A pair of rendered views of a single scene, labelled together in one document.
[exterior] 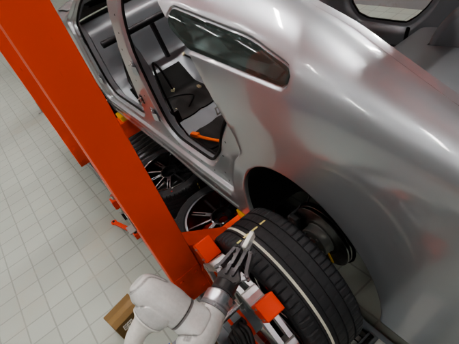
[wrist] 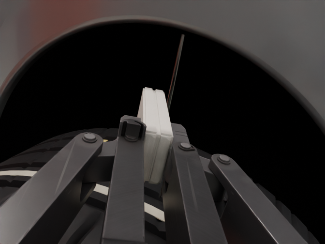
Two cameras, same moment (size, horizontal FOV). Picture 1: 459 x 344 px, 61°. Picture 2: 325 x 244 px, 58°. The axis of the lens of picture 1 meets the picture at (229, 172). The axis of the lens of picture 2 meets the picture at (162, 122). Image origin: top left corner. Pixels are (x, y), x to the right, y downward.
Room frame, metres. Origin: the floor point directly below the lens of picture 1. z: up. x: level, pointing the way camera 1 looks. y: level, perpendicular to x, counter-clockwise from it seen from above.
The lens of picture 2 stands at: (0.78, 0.14, 1.34)
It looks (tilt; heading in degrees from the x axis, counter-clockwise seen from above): 22 degrees down; 311
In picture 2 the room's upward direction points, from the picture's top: 9 degrees clockwise
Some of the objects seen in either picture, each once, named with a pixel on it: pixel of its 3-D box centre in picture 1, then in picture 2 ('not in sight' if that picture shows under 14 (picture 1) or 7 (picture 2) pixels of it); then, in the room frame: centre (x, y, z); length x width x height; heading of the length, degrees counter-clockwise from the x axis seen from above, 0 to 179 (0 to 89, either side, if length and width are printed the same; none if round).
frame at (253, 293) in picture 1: (251, 312); not in sight; (0.90, 0.12, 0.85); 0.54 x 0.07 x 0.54; 23
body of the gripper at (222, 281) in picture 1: (227, 280); not in sight; (0.78, 0.13, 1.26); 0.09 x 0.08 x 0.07; 138
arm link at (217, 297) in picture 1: (216, 301); not in sight; (0.72, 0.18, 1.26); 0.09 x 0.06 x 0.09; 48
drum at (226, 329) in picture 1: (238, 324); not in sight; (0.87, 0.19, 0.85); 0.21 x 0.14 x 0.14; 113
